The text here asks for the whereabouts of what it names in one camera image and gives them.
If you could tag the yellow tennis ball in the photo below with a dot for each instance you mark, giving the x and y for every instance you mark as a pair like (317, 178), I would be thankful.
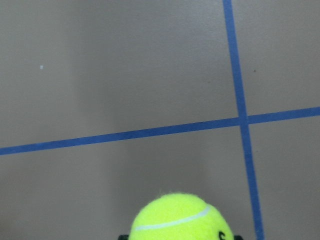
(180, 216)

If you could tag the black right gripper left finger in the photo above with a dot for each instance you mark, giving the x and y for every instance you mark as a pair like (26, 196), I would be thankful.
(123, 237)

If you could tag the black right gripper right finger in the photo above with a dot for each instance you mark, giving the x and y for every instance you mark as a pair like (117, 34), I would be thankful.
(238, 237)

